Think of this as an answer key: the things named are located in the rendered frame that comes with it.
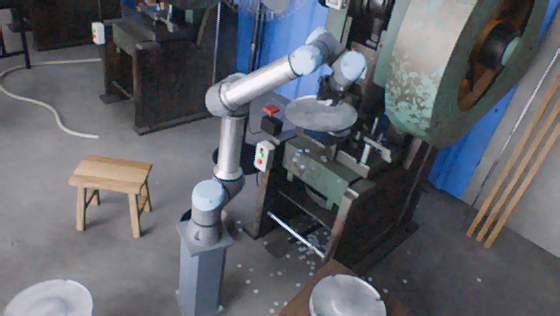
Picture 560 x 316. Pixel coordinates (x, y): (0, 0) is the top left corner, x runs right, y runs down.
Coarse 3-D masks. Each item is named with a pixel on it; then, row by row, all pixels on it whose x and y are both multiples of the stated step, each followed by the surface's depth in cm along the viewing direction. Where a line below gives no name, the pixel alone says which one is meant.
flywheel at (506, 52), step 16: (512, 0) 160; (528, 0) 162; (496, 16) 156; (512, 16) 169; (528, 16) 170; (480, 32) 146; (496, 32) 144; (512, 32) 143; (480, 48) 148; (496, 48) 144; (512, 48) 143; (480, 64) 153; (496, 64) 147; (464, 80) 173; (480, 80) 178; (464, 96) 176; (480, 96) 177
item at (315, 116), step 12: (312, 96) 159; (288, 108) 169; (300, 108) 167; (312, 108) 167; (324, 108) 166; (336, 108) 164; (348, 108) 163; (300, 120) 177; (312, 120) 176; (324, 120) 176; (336, 120) 173; (348, 120) 172
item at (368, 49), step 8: (360, 40) 185; (368, 40) 181; (352, 48) 183; (360, 48) 180; (368, 48) 178; (376, 48) 179; (368, 56) 179; (368, 64) 180; (368, 72) 181; (360, 80) 185; (344, 96) 190; (376, 96) 192; (352, 104) 187; (360, 104) 189; (368, 104) 190; (376, 104) 196; (360, 112) 190
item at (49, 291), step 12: (36, 288) 157; (48, 288) 158; (60, 288) 158; (72, 288) 159; (84, 288) 160; (12, 300) 151; (24, 300) 152; (36, 300) 153; (48, 300) 153; (60, 300) 154; (72, 300) 155; (84, 300) 156; (12, 312) 148; (24, 312) 148; (36, 312) 148; (48, 312) 149; (60, 312) 150; (72, 312) 151; (84, 312) 152
